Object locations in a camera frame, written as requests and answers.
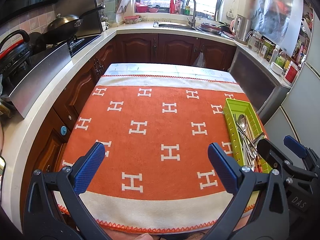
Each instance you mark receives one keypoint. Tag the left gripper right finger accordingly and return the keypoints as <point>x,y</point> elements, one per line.
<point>270,216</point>

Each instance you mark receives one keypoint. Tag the steel sink faucet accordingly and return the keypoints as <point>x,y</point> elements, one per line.
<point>192,21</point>

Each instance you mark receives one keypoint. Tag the grey metal cabinet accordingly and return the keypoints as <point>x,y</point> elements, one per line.
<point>265,89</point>

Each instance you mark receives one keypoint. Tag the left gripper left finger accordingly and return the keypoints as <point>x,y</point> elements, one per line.
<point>42,217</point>

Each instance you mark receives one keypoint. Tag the green plastic utensil tray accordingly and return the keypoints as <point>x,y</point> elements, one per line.
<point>232,109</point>

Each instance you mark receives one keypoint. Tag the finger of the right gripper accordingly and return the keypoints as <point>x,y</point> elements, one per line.
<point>295,179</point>
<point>308,156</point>

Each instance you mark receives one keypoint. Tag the orange H-pattern cloth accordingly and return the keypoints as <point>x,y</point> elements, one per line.
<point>156,176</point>

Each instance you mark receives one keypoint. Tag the black red pressure cooker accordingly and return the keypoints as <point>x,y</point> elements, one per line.
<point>16,54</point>

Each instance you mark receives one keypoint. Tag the steel electric kettle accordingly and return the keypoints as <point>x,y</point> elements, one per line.
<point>240,27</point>

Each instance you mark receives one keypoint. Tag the white bowl on cabinet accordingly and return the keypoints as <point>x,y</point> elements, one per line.
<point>276,68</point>

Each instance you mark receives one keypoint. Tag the twisted steel chopstick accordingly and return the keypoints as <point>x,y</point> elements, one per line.
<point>252,138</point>

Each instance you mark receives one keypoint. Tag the large steel spoon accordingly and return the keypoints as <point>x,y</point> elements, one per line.
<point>243,126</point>

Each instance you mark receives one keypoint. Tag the black wok pan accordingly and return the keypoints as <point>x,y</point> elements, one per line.
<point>65,27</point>

